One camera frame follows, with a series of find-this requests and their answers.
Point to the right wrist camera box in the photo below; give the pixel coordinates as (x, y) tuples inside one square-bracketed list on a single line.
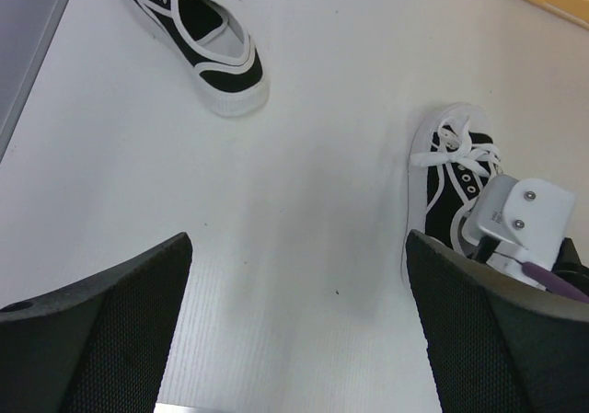
[(515, 222)]

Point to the black white sneaker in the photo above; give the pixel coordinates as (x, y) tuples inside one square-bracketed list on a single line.
[(218, 51)]

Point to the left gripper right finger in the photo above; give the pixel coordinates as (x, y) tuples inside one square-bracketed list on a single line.
[(494, 343)]

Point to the white sneaker sole up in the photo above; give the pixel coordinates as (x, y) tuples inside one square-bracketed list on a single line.
[(452, 158)]

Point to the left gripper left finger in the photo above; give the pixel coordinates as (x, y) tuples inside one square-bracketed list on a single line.
[(100, 344)]

